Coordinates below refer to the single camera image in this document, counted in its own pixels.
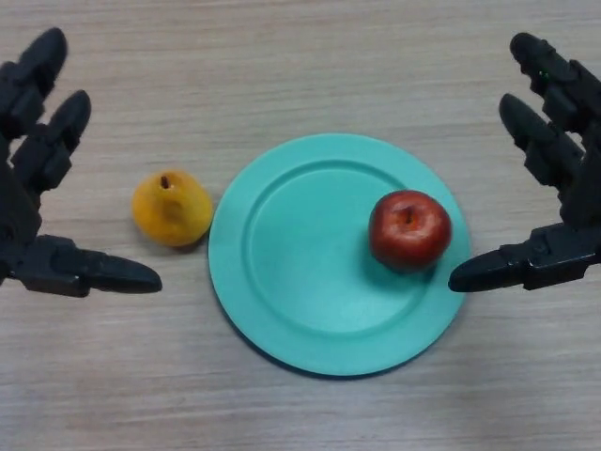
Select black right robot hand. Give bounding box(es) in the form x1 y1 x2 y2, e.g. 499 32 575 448
448 31 601 294

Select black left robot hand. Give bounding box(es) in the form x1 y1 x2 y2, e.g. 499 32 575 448
0 26 163 299

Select red apple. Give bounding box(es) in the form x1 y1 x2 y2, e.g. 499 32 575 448
368 189 454 272

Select green round plate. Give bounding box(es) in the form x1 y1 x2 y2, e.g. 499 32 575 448
208 132 471 378

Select yellow pear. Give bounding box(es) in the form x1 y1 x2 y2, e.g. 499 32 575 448
131 169 215 248

